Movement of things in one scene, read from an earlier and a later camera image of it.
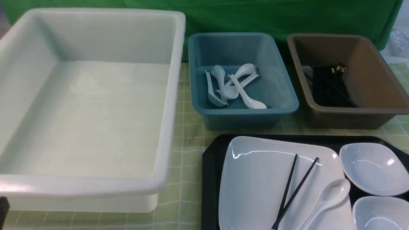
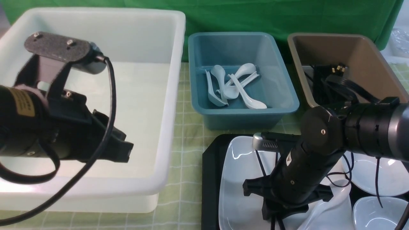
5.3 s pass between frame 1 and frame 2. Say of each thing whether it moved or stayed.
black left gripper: moved
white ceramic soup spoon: moved
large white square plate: stayed
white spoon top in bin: stayed
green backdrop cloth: stayed
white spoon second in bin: stayed
